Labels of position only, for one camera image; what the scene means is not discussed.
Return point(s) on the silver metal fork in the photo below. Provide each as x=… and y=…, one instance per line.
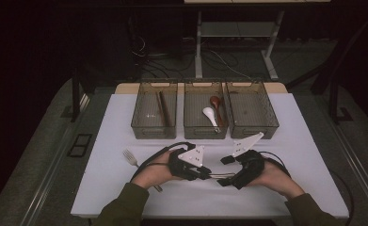
x=130, y=156

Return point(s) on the silver metal knife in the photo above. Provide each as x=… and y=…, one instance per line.
x=222, y=175

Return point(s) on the person's left hand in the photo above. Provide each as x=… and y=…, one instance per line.
x=155, y=171

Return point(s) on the white ceramic spoon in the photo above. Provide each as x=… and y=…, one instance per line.
x=208, y=112

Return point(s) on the white metal desk frame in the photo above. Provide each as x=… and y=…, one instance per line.
x=198, y=47

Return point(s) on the black metal stand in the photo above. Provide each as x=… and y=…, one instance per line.
x=333, y=103
x=75, y=100

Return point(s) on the person's right hand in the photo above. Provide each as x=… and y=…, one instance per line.
x=274, y=180

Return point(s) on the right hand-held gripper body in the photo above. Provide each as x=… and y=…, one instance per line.
x=250, y=169

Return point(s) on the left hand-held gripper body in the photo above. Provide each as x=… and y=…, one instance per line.
x=181, y=169

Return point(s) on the black chopstick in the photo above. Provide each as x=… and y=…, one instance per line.
x=161, y=117
x=158, y=103

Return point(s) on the brown wooden spoon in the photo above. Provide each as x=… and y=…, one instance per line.
x=215, y=101

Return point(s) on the clear grey plastic bin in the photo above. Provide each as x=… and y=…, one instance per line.
x=250, y=109
x=147, y=109
x=197, y=103

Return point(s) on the metal floor rail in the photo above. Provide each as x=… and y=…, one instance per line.
x=357, y=166
x=51, y=175

